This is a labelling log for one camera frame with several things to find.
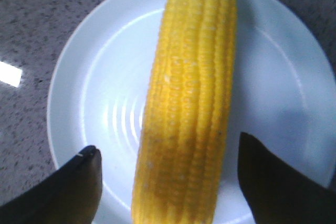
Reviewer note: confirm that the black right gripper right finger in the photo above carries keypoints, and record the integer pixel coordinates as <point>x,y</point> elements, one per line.
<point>276,192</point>

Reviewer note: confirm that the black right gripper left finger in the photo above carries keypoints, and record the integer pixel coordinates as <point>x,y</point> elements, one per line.
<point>70,195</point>

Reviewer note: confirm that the light blue round plate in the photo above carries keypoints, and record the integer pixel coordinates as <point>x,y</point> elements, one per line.
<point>283,94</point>

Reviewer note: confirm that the yellow corn cob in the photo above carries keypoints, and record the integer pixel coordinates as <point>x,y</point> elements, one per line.
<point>186,114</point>

